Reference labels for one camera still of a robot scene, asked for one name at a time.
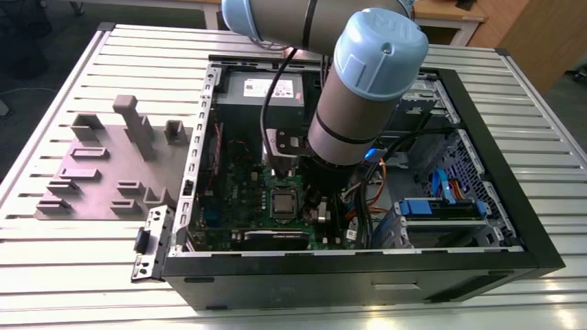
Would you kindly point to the grey metal drive cage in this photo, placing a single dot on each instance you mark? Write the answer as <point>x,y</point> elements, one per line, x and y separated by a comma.
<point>440,103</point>

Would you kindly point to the wooden desk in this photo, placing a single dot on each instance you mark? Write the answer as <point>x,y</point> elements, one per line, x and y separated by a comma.
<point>458,10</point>

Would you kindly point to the grey parts rack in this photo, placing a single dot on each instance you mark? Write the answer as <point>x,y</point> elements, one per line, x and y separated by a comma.
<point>119,165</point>

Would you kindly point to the grey metal disk bay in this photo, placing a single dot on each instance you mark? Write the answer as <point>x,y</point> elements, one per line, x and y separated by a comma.
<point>440,225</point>

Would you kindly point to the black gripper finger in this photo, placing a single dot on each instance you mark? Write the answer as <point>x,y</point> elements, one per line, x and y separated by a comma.
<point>311,206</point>
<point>323,211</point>

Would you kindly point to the black office chair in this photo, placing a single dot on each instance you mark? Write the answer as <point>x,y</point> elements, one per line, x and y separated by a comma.
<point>27,44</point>

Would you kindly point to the silver CPU with green edge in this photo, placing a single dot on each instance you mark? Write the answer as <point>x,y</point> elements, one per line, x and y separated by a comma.
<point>283,203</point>

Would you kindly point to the black open PC case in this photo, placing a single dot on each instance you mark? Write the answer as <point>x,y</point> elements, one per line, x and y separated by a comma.
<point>320,285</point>

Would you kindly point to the brown wooden cabinet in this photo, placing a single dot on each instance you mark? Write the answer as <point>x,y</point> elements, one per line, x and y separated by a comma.
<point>540,41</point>

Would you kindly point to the grey metal slot bracket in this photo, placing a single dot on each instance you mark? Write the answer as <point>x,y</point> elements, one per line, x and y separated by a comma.
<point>156,240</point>

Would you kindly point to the CPU socket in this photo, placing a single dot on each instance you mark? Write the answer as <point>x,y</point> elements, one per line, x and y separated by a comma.
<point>284,220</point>

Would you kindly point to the white desk frame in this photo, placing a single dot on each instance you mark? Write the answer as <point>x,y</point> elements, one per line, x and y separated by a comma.
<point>211,19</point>

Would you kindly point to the black graphics card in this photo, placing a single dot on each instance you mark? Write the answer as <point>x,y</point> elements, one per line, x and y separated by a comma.
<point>275,239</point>

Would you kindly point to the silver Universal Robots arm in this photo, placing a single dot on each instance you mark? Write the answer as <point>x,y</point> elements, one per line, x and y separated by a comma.
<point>358,103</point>

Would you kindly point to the hard disk in blue carrier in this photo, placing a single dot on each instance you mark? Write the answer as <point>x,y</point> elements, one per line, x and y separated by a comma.
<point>419,208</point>

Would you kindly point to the green motherboard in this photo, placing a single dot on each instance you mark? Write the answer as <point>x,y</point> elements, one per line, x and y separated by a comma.
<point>237,213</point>

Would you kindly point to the grey power supply unit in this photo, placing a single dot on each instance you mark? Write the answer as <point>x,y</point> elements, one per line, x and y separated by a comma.
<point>237,120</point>

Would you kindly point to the black RAM slot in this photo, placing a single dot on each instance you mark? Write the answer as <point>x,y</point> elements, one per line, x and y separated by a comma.
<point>338,223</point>

